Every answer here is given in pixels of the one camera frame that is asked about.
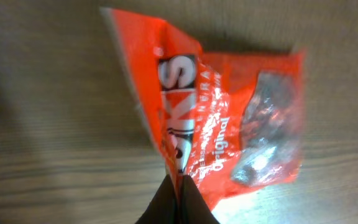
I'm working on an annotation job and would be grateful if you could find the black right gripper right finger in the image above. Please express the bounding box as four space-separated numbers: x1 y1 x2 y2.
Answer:
179 175 219 224

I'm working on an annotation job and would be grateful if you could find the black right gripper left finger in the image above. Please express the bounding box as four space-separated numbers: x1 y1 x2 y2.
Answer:
135 175 177 224

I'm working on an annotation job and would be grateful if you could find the red candy bag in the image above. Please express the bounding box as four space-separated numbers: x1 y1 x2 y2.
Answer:
101 7 304 209

